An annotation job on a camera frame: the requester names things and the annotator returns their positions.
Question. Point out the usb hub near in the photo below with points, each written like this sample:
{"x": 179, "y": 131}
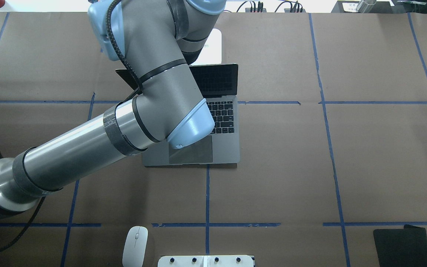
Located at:
{"x": 289, "y": 6}

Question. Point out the silver laptop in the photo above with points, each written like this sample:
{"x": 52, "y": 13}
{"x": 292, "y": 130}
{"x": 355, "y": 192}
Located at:
{"x": 218, "y": 84}

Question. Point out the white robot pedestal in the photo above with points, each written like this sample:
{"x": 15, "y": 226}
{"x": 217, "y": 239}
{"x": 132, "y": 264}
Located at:
{"x": 207, "y": 261}

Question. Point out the usb hub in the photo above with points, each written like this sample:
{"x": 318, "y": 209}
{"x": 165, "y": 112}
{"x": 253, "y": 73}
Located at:
{"x": 289, "y": 6}
{"x": 250, "y": 7}

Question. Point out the usb hub far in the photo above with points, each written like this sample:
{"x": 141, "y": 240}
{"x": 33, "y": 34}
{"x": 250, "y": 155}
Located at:
{"x": 250, "y": 7}

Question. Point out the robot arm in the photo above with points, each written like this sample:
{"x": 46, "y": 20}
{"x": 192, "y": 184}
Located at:
{"x": 156, "y": 41}

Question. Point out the white computer mouse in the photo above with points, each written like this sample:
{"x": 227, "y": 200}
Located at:
{"x": 135, "y": 247}

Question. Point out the black mouse pad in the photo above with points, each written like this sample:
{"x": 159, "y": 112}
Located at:
{"x": 401, "y": 247}

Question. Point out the metal cylinder cup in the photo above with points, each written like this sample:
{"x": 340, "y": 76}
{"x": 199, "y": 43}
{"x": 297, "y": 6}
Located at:
{"x": 365, "y": 6}

